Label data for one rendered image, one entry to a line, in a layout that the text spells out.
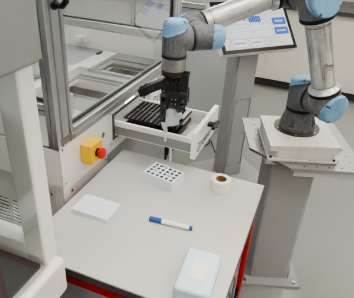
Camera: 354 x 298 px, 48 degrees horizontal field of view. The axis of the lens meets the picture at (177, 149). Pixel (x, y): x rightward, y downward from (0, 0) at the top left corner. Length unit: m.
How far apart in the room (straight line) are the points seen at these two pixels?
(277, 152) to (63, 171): 0.83
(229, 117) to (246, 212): 1.30
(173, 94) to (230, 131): 1.42
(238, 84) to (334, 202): 1.04
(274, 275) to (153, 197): 1.02
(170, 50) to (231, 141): 1.54
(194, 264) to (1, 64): 0.69
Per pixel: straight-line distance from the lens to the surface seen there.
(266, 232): 1.97
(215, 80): 3.28
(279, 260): 2.11
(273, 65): 4.51
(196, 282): 1.03
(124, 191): 1.37
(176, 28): 1.16
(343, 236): 2.60
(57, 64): 1.18
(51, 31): 1.15
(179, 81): 1.22
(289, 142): 1.64
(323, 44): 1.45
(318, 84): 1.52
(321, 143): 1.68
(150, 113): 1.60
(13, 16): 0.66
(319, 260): 2.39
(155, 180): 1.39
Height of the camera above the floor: 1.58
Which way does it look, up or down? 30 degrees down
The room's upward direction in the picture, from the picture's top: 4 degrees clockwise
